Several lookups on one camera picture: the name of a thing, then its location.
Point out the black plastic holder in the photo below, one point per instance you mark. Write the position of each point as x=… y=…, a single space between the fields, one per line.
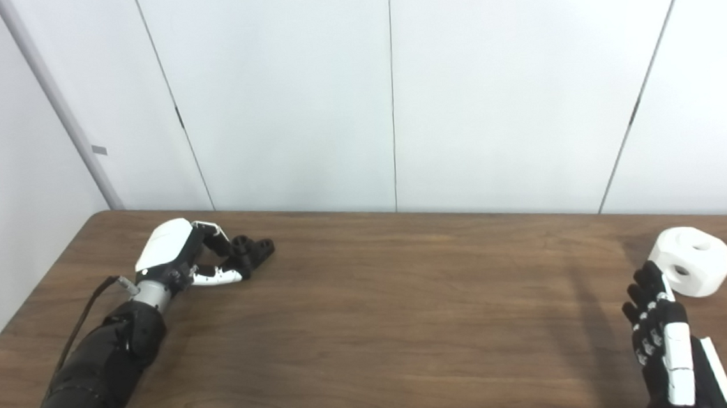
x=253 y=250

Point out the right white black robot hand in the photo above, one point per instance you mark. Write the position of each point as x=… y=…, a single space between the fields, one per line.
x=675 y=355

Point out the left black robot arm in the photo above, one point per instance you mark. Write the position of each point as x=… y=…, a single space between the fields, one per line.
x=94 y=376

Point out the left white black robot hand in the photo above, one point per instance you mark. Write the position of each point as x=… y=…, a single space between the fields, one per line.
x=165 y=246

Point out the small grey wall tag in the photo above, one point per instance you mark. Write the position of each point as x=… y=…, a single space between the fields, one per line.
x=99 y=150

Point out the round white plastic piece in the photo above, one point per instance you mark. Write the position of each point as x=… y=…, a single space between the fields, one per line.
x=700 y=260

